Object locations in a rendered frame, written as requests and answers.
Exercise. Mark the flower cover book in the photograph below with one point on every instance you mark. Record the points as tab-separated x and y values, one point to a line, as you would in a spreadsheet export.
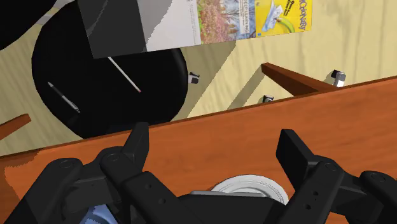
220	21

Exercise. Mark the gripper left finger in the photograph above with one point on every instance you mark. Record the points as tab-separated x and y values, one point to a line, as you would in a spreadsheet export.
124	183

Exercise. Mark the white round plate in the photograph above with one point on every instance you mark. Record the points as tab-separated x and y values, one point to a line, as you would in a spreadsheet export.
248	183

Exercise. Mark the white pencil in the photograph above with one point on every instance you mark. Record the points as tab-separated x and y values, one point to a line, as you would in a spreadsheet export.
124	74

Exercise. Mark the yellow book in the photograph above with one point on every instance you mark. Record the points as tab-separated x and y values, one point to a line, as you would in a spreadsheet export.
279	18

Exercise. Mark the black and silver pen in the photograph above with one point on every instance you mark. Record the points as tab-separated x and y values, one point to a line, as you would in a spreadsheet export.
63	97

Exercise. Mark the blue object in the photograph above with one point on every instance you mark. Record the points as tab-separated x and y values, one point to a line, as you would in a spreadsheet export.
96	216

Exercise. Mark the black round table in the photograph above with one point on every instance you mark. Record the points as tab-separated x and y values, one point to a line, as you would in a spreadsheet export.
102	99

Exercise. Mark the brown wooden desk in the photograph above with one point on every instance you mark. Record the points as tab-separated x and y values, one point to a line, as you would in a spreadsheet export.
223	139

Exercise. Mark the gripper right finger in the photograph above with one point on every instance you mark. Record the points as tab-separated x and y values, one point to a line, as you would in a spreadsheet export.
322	186

